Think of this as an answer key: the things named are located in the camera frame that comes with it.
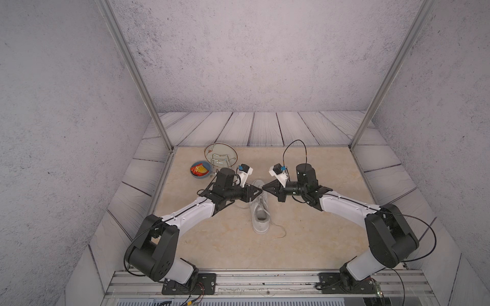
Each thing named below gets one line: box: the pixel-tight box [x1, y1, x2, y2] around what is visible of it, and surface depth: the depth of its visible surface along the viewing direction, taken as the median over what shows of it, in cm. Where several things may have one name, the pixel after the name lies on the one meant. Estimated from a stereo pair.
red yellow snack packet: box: [190, 163, 210, 177], surface depth 108 cm
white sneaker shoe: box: [250, 179, 271, 234], surface depth 86 cm
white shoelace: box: [256, 195, 287, 240], surface depth 87 cm
